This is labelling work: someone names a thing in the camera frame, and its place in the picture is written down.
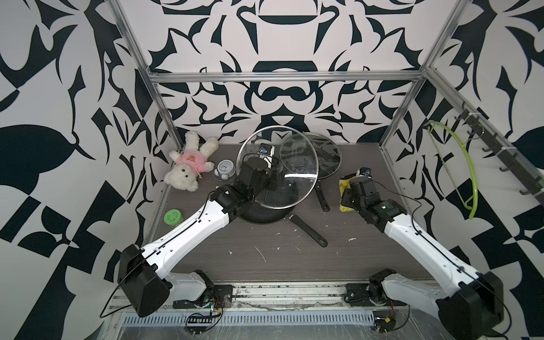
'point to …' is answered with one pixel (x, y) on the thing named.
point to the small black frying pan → (324, 200)
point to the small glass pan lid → (329, 155)
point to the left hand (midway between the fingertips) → (272, 162)
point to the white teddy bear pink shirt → (190, 163)
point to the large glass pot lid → (295, 160)
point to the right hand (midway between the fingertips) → (347, 190)
